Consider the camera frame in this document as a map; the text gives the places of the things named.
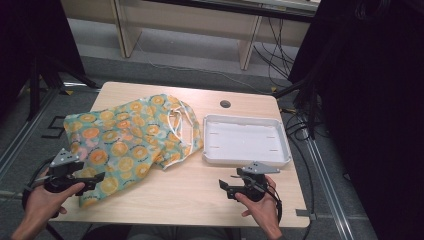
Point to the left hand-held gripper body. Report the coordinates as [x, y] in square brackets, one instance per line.
[61, 173]

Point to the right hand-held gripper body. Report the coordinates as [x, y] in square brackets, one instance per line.
[255, 186]

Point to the white plastic tray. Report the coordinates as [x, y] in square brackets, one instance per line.
[245, 141]

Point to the orange print shopping bag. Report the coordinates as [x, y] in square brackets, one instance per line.
[126, 140]

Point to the person's right hand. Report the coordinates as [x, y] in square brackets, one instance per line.
[265, 211]

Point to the person's left hand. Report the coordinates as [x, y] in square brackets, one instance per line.
[43, 203]

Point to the grey tape strip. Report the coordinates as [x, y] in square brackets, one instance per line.
[305, 213]

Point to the black tripod stand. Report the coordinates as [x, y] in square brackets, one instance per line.
[35, 90]

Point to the black curtain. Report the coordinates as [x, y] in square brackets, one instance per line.
[373, 116]
[33, 43]

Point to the beige wooden desk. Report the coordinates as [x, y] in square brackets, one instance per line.
[186, 23]

